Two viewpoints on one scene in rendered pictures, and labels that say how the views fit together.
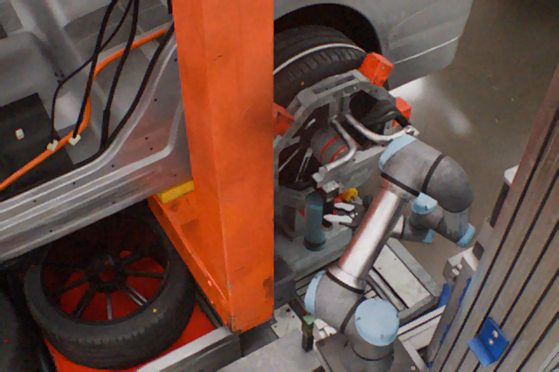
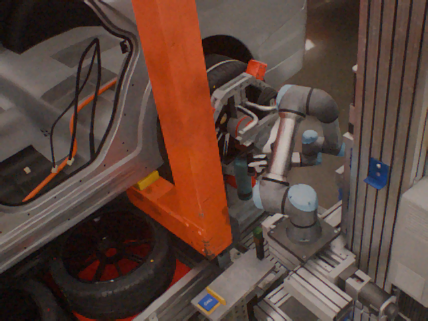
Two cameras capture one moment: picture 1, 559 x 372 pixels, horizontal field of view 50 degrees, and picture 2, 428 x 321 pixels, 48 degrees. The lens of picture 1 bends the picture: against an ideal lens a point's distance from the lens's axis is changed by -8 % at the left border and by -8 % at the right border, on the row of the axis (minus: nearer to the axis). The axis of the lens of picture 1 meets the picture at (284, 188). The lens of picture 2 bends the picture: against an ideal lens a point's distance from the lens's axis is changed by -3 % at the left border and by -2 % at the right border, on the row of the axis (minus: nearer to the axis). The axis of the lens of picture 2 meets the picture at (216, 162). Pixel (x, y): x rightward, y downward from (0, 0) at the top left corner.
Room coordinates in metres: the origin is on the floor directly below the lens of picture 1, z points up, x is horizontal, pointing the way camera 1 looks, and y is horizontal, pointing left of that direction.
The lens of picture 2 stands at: (-0.55, 0.21, 2.41)
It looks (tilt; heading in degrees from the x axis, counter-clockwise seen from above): 39 degrees down; 355
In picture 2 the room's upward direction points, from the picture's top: 9 degrees counter-clockwise
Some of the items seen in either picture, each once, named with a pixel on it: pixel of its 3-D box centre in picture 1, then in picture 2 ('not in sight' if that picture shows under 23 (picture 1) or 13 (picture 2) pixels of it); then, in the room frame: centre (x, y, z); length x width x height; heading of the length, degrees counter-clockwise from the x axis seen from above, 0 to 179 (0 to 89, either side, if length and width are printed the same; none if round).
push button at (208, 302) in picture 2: not in sight; (208, 303); (0.82, 0.22, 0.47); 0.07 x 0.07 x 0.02; 33
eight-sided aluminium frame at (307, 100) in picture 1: (329, 143); (239, 126); (1.62, -0.15, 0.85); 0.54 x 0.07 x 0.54; 123
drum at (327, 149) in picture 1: (341, 155); (248, 130); (1.56, -0.19, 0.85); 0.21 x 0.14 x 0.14; 33
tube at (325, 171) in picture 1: (329, 137); (239, 114); (1.46, -0.14, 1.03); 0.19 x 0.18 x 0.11; 33
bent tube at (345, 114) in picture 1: (378, 115); (265, 96); (1.57, -0.30, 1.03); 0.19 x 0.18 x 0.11; 33
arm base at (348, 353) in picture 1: (369, 347); (303, 223); (0.81, -0.24, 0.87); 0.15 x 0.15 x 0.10
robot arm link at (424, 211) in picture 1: (427, 212); (313, 143); (1.26, -0.45, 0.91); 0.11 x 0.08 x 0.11; 52
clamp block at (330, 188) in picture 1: (324, 185); (243, 144); (1.35, -0.12, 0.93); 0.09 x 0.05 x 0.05; 33
